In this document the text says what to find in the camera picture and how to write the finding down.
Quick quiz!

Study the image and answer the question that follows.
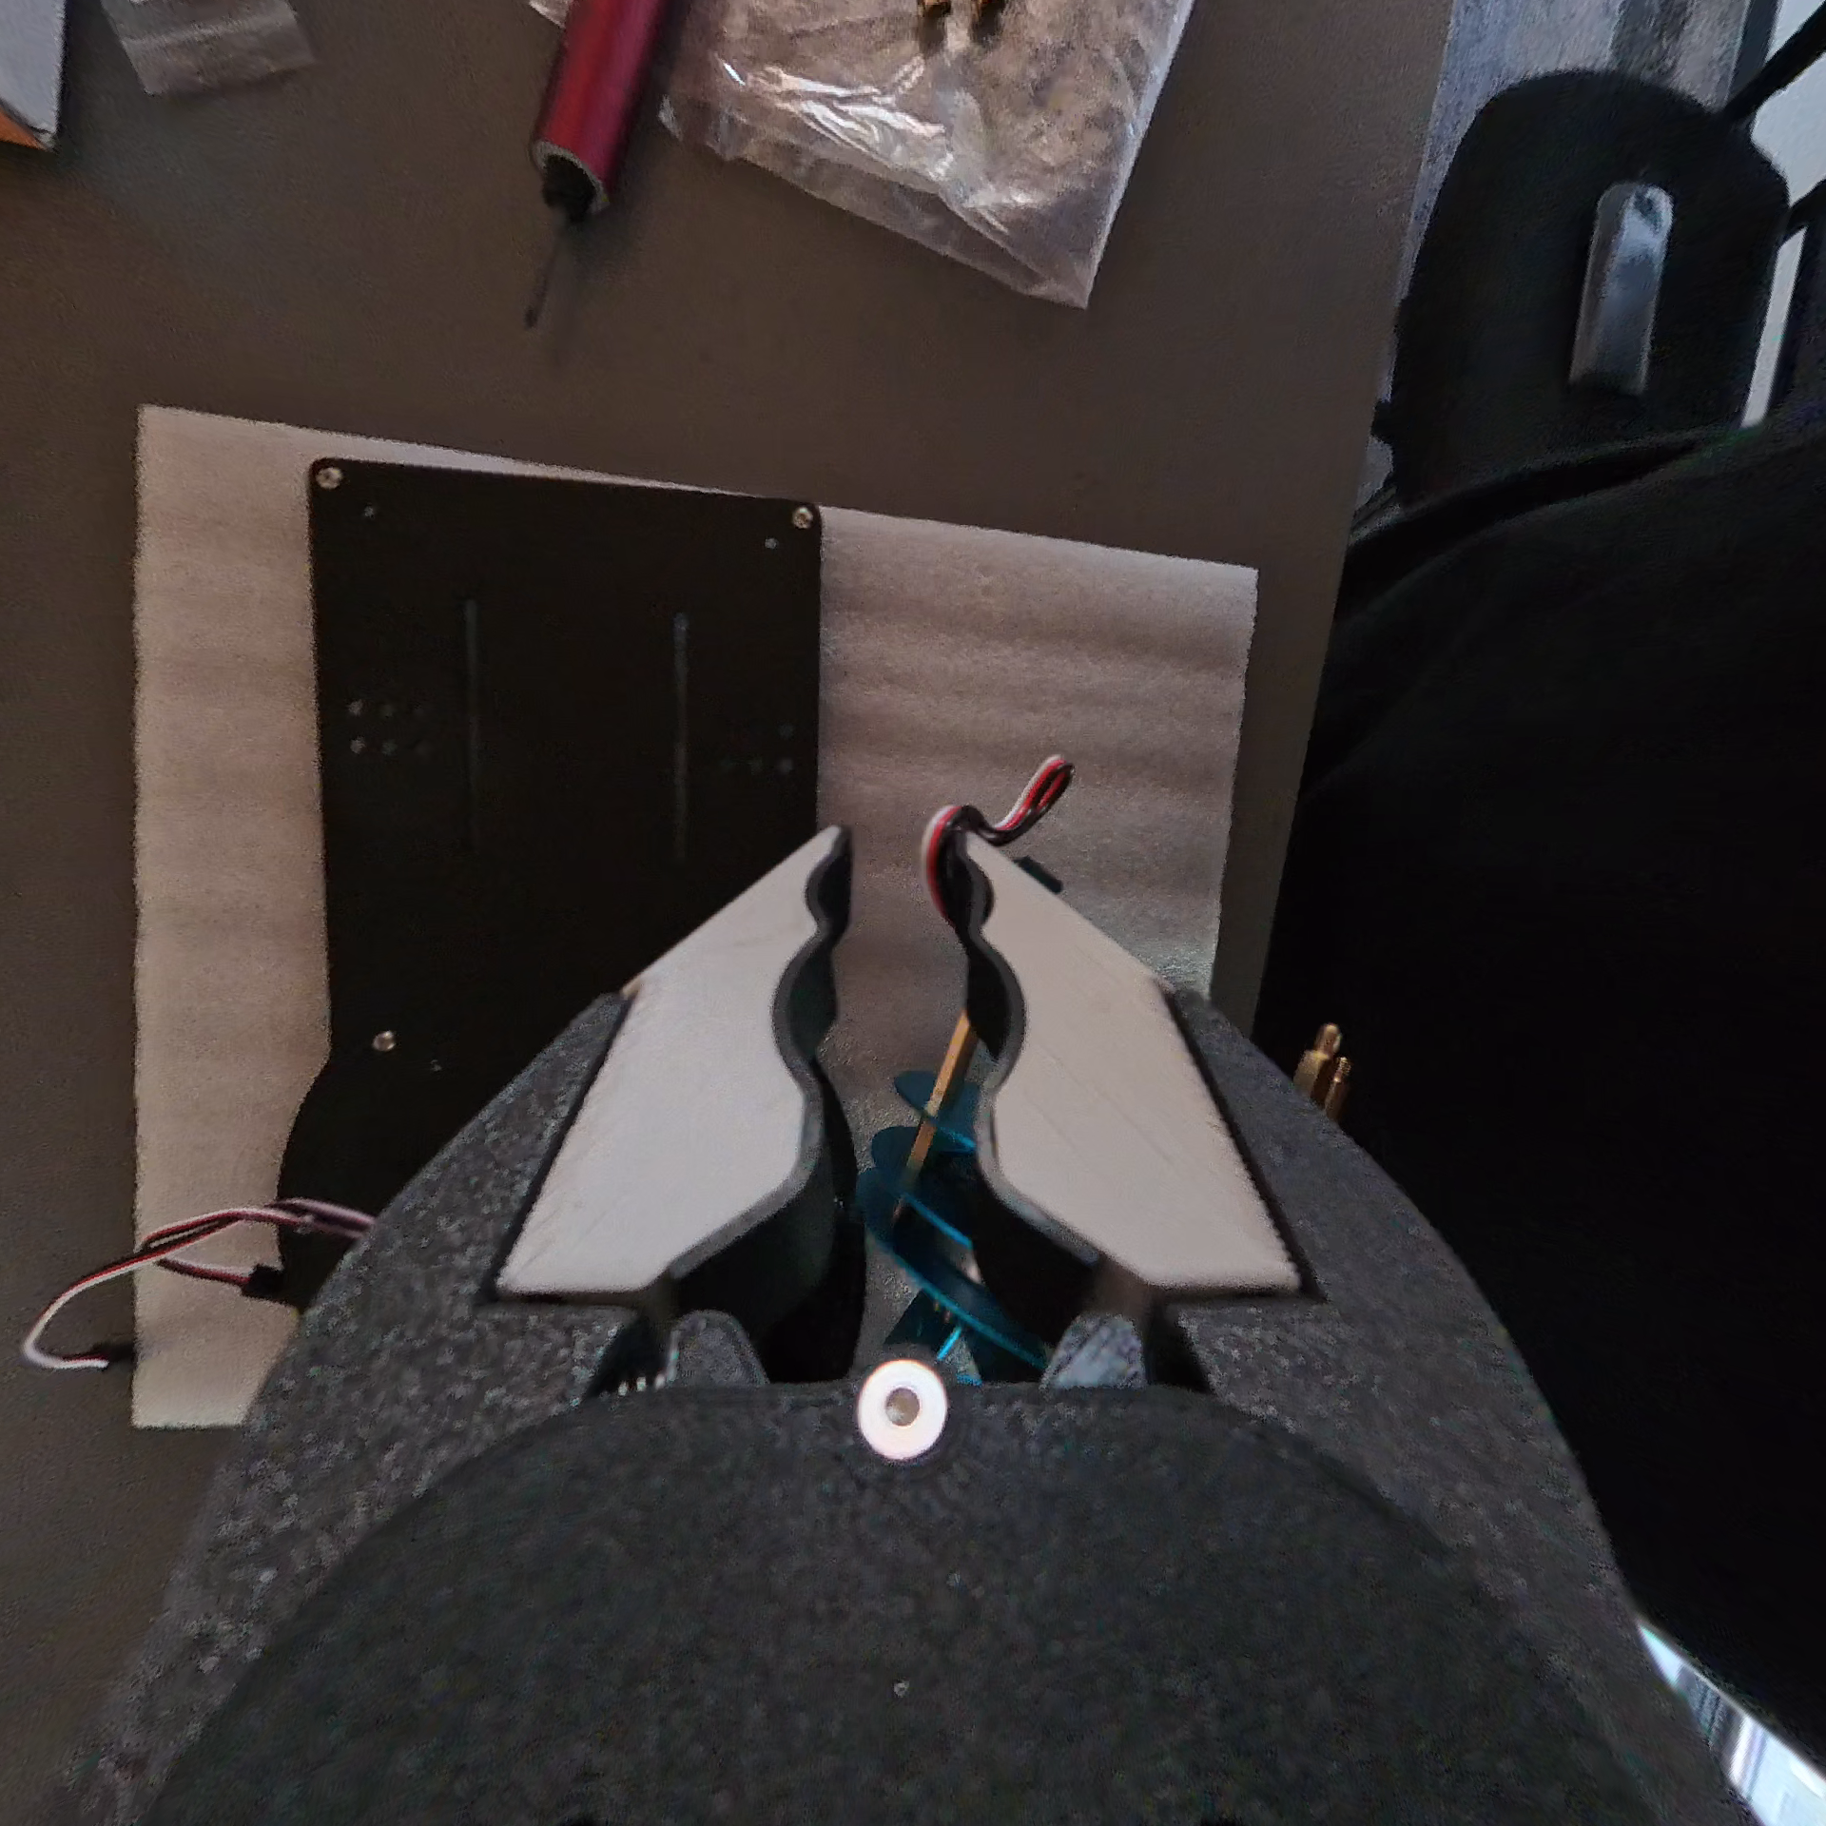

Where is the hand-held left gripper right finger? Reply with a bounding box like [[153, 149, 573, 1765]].
[[958, 839, 1303, 1362]]

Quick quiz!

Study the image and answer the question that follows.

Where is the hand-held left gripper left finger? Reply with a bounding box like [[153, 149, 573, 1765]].
[[492, 827, 860, 1382]]

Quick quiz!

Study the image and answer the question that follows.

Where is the black metal base plate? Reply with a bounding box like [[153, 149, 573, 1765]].
[[279, 457, 826, 1314]]

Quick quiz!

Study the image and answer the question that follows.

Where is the person's black clothed torso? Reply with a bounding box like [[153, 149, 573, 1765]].
[[1252, 413, 1826, 1728]]

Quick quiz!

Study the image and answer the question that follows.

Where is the white foam sheet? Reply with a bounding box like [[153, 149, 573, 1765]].
[[132, 407, 1260, 1428]]

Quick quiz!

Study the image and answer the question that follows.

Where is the black swivel office chair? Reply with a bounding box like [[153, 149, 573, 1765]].
[[1369, 67, 1796, 514]]

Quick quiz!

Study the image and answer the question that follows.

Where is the grey flat device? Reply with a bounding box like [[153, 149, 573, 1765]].
[[1567, 183, 1674, 396]]

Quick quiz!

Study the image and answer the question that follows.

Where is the clear plastic wrap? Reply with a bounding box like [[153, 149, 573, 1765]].
[[658, 0, 1199, 308]]

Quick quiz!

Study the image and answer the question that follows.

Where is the red metal cylinder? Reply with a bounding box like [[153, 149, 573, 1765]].
[[517, 0, 677, 332]]

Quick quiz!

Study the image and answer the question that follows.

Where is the small clear parts bag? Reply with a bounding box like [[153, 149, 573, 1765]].
[[100, 0, 315, 98]]

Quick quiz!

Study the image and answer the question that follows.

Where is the tied servo cable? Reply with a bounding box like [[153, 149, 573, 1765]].
[[920, 757, 1078, 936]]

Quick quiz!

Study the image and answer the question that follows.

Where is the loose servo cable with plug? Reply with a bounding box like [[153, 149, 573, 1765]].
[[22, 1198, 381, 1374]]

